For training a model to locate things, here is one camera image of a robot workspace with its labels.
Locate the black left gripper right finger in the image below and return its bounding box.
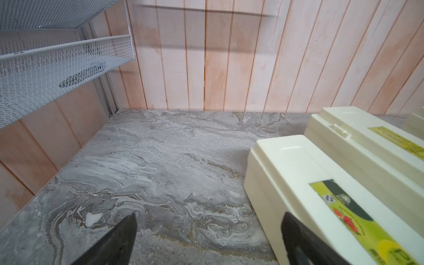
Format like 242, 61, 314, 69
280, 212, 349, 265

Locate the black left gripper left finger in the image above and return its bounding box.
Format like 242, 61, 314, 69
73, 213, 138, 265

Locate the cream dispenser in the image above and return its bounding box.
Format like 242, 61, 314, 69
402, 107, 424, 140
304, 107, 424, 236
244, 135, 424, 265

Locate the white wire mesh shelf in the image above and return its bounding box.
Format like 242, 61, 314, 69
1, 1, 135, 127

